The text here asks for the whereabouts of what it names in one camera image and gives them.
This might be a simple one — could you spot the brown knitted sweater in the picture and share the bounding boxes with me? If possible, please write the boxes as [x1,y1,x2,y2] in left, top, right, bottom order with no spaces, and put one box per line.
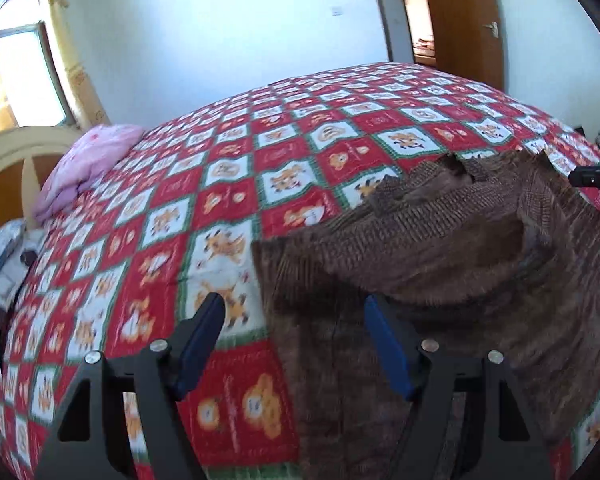
[251,151,600,480]

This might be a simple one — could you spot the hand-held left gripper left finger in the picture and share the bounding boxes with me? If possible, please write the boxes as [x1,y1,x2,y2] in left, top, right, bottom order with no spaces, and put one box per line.
[32,291,226,480]

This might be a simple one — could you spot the narrow yellow curtain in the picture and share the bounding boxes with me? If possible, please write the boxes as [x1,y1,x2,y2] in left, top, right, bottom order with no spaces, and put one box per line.
[40,0,111,128]

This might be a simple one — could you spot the window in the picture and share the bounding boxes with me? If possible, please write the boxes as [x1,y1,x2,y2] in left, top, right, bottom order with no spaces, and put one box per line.
[0,22,76,131]

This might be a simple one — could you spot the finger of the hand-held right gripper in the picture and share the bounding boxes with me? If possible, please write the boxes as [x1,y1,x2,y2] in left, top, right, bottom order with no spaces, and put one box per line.
[568,164,600,192]

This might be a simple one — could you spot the red checked printed blanket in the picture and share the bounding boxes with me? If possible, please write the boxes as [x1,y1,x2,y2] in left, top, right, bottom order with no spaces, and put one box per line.
[0,61,600,480]

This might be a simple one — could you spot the grey-blue patterned pillow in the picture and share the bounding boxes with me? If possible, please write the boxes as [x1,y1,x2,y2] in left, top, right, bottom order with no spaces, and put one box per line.
[0,219,31,306]

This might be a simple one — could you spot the white pillow with dark dots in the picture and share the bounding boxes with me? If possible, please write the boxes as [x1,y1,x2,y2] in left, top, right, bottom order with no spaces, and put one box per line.
[0,240,48,381]

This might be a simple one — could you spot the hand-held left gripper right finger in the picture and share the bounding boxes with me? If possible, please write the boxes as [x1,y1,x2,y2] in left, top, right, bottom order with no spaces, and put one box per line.
[364,294,556,480]

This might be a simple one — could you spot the cream and wood headboard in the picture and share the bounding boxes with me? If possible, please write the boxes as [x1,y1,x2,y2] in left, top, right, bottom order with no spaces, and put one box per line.
[0,125,83,256]

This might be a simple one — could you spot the brown wooden door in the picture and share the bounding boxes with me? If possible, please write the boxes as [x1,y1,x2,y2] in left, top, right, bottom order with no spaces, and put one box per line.
[417,0,506,91]

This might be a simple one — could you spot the pink pillow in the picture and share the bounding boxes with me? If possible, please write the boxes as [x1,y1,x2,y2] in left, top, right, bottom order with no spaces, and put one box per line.
[32,124,146,226]

